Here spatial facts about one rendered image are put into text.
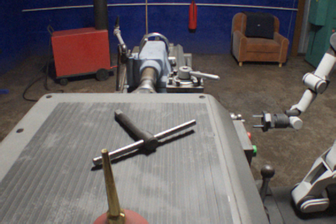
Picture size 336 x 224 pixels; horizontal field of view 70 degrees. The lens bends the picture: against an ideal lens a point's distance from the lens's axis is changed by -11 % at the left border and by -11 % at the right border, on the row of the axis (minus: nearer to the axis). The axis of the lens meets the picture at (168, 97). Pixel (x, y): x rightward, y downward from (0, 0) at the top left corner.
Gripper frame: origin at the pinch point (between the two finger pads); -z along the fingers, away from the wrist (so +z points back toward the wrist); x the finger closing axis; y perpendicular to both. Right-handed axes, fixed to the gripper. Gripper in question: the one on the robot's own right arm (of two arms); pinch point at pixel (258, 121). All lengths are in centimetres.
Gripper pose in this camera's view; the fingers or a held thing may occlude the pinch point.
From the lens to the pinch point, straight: 161.7
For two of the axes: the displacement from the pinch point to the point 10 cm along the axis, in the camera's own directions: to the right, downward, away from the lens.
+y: 0.1, 2.8, 9.6
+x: -0.1, 9.6, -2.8
